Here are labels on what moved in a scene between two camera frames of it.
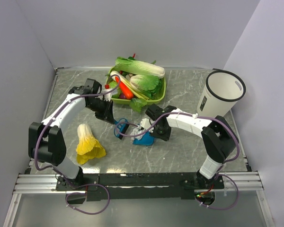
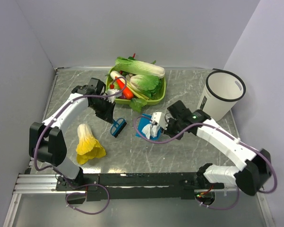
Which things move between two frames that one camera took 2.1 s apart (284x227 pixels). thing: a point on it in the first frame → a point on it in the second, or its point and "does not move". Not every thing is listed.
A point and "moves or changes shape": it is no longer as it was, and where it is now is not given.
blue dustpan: x=146 y=140 moves or changes shape
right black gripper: x=164 y=137 → x=168 y=132
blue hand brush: x=121 y=126 moves or changes shape
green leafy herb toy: x=137 y=104 does not move
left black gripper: x=107 y=115 does not move
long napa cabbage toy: x=125 y=65 does not move
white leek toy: x=114 y=74 does not move
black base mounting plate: x=116 y=186 does not move
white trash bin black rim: x=222 y=91 does not move
